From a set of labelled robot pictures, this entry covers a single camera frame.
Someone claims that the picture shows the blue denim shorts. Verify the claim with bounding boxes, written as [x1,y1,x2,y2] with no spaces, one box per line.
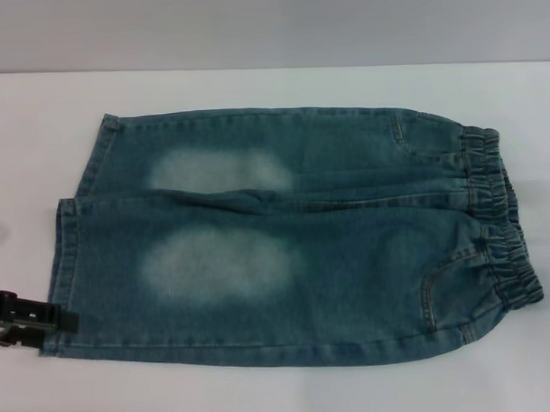
[29,98,547,377]

